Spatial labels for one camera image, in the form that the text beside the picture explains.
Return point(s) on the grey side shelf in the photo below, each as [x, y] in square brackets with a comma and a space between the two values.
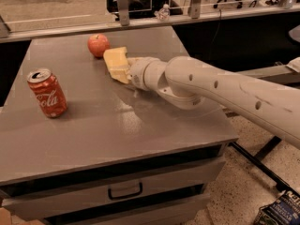
[282, 74]

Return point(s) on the red apple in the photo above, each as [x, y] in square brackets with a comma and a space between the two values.
[98, 44]

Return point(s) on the grey metal rail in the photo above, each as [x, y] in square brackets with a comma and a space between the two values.
[29, 19]

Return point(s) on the black tripod stand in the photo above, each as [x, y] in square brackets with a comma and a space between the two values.
[257, 160]

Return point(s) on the clear plastic water bottle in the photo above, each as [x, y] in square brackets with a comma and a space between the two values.
[164, 13]

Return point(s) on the black drawer handle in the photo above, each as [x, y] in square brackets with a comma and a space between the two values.
[125, 190]

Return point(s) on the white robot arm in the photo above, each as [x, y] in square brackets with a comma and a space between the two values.
[185, 82]

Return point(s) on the dark printed bag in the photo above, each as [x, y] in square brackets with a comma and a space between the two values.
[285, 210]

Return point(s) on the yellow sponge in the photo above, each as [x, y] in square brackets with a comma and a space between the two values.
[116, 59]

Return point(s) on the red Coca-Cola can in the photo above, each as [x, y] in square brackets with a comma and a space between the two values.
[48, 92]

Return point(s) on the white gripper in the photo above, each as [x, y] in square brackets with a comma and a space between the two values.
[138, 72]

